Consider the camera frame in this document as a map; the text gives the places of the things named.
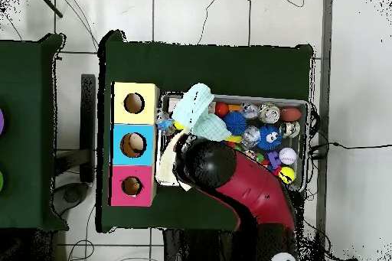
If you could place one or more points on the mint green cloth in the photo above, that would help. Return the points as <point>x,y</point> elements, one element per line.
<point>199,111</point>

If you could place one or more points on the cream yellow cloth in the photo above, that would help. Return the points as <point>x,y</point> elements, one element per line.
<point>167,163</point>

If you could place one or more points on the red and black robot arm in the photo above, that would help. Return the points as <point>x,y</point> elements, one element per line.
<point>254,187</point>

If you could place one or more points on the metal mesh bin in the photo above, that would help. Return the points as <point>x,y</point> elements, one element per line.
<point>301,138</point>

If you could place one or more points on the yellow smiley ball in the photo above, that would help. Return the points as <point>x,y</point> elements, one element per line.
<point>178,125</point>

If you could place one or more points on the plain wooden cube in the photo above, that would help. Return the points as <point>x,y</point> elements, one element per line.
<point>173,105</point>

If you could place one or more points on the dark green table cloth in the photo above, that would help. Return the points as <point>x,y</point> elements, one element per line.
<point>199,68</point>

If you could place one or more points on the blue puffer ball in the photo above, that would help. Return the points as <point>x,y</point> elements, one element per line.
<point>269,137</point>

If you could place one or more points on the white baseball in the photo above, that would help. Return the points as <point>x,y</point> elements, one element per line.
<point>288,156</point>

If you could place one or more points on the black upright panel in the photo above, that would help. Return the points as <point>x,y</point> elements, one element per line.
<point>88,120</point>

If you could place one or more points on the grey floor stand base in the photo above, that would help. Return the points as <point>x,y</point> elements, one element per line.
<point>72,195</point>

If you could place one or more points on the green cloth side table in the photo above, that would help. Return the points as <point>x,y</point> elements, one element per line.
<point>24,135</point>

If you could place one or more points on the purple round object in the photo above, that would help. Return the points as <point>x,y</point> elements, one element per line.
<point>1,121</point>

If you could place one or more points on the dark slanted rod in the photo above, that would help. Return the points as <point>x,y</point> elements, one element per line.
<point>47,2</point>

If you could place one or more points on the green round object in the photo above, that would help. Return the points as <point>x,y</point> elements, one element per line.
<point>1,181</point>

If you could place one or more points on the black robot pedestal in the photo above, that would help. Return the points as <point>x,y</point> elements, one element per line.
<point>196,245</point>

